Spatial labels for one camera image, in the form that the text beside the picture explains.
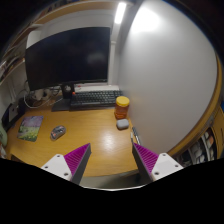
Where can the grey earbuds case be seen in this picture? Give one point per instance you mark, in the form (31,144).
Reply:
(122,124)

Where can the dark mechanical keyboard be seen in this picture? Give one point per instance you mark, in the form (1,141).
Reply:
(95,98)

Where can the ceiling light strip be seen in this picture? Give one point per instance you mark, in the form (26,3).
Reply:
(120,12)

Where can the orange jar with yellow lid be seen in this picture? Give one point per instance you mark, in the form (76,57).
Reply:
(121,107)

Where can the white box behind keyboard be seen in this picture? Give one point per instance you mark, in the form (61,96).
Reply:
(84,88)

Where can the black device with white label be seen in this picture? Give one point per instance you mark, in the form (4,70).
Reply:
(13,113)

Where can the pen at desk edge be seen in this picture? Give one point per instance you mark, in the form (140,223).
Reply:
(134,134)

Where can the black computer monitor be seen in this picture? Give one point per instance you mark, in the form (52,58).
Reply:
(74,56)

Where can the grey computer mouse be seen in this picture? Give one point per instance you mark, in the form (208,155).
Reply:
(57,132)

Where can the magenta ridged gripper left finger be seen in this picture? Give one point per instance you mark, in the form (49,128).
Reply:
(70,166)

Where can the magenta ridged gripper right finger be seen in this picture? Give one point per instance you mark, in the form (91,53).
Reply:
(153,166)

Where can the black monitor stand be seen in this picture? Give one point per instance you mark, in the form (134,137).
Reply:
(62,102)

